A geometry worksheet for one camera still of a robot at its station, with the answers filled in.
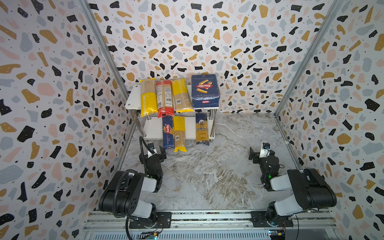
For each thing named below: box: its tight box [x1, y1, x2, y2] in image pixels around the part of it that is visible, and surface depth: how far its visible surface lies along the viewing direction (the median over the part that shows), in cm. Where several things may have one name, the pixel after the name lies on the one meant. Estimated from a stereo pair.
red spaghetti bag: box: [156, 80, 175, 119], surface depth 79 cm
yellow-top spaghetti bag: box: [171, 78, 194, 113], surface depth 81 cm
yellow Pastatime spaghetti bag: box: [139, 77, 159, 118], surface depth 79 cm
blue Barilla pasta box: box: [191, 74, 220, 109], surface depth 78 cm
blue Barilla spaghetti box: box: [162, 115, 175, 150], surface depth 99 cm
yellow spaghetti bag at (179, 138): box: [173, 116, 187, 153], surface depth 97 cm
